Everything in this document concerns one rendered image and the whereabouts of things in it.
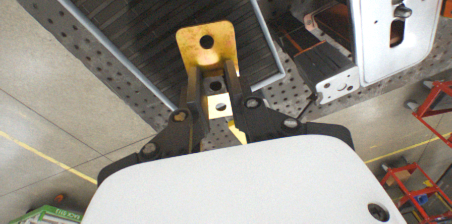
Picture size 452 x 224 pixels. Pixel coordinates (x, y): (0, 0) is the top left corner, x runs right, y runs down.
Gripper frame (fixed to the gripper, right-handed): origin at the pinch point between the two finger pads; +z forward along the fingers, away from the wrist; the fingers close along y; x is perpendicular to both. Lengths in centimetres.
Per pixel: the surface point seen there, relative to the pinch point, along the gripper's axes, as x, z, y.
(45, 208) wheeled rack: -214, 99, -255
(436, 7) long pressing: -7, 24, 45
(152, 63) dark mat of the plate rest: -0.7, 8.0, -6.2
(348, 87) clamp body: -19.1, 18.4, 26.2
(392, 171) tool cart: -293, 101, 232
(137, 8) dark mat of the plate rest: 4.6, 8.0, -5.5
